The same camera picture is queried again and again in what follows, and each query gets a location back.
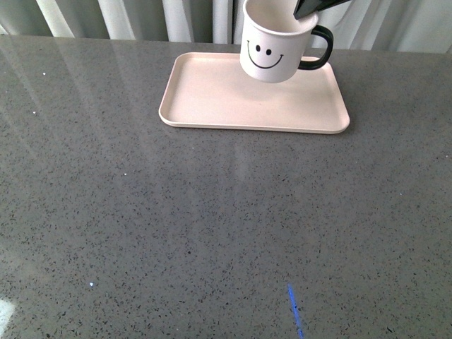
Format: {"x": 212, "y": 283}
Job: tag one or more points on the pink rectangular plastic tray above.
{"x": 211, "y": 91}

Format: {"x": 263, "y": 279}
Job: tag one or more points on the white smiley mug black handle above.
{"x": 274, "y": 40}

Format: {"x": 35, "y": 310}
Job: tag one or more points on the grey pleated curtain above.
{"x": 395, "y": 26}

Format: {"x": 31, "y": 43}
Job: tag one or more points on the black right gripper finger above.
{"x": 304, "y": 8}

